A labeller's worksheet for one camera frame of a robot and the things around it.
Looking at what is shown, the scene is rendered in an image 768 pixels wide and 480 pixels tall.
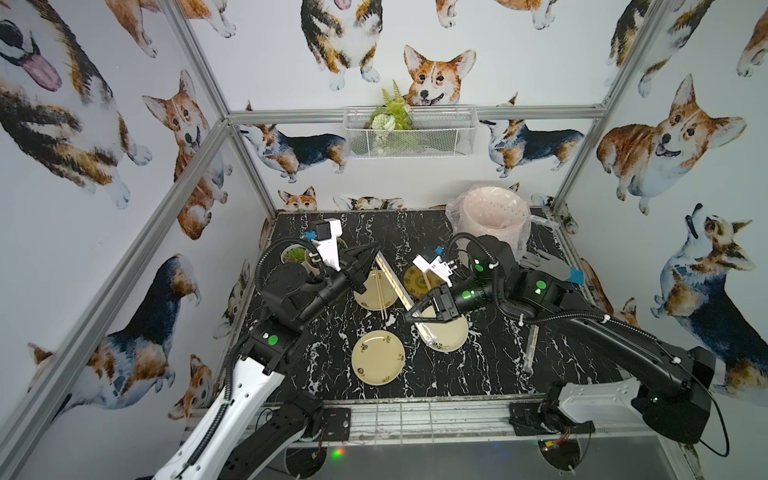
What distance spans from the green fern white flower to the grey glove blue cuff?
24.4 inches

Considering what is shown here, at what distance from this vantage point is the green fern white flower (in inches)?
32.3

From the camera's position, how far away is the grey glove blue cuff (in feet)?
3.37
